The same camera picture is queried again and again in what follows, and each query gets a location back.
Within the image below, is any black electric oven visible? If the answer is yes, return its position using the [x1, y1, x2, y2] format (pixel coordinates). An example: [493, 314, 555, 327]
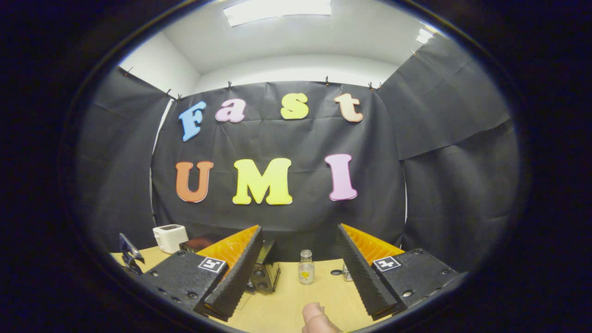
[179, 236, 281, 296]

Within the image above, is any white toaster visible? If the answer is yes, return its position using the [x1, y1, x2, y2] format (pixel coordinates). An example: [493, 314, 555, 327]
[153, 224, 189, 254]

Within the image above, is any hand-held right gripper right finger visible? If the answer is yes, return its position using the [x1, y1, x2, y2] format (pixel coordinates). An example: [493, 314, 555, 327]
[335, 224, 459, 321]

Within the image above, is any large ceiling light panel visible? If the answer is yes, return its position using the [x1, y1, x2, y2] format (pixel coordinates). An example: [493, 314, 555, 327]
[223, 0, 332, 27]

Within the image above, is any clear glass bottle yellow label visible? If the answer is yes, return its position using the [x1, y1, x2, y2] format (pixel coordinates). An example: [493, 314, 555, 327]
[298, 249, 315, 285]

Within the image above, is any row of black clips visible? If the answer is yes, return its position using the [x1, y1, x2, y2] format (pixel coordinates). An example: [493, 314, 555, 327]
[123, 49, 417, 101]

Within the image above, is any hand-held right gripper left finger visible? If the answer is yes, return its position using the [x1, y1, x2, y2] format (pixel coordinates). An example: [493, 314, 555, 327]
[137, 225, 264, 322]

